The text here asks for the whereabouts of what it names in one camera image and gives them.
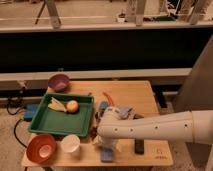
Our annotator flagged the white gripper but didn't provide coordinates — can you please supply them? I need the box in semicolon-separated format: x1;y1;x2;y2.
92;135;121;152

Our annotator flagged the blue sponge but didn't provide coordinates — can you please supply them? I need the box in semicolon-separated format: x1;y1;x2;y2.
101;148;114;162

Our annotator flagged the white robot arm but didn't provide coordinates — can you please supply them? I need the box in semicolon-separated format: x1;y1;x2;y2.
93;106;213;149

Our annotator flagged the green plastic tray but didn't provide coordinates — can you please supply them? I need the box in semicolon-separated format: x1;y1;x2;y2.
28;93;94;137

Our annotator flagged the bunch of dark grapes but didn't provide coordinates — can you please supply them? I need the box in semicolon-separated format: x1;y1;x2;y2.
90;126;97;139

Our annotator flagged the black remote control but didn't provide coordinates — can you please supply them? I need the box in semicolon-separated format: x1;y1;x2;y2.
135;140;144;154

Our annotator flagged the grey folded cloth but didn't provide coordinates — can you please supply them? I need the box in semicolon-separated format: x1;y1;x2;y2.
119;107;132;119

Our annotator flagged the blue cylindrical can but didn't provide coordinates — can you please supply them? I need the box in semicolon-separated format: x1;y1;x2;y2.
99;101;108;114

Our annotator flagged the white cup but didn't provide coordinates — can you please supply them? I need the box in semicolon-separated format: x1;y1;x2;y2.
61;134;80;154

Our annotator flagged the orange carrot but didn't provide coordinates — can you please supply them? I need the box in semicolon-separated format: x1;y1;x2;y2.
103;92;114;106

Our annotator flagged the peach fruit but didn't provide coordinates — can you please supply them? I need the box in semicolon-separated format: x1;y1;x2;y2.
66;100;79;113

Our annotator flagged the yellow banana piece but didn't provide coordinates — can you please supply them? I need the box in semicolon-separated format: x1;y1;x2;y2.
48;97;67;112

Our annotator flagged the red bowl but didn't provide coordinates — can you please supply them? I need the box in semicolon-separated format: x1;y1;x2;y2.
26;134;57;164

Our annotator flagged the purple bowl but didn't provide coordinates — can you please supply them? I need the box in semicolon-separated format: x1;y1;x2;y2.
48;74;70;92

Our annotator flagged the blue power box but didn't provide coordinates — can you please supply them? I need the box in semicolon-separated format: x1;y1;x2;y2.
23;104;38;121

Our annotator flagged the black cable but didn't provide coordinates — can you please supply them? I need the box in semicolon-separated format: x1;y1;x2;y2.
6;87;28;148

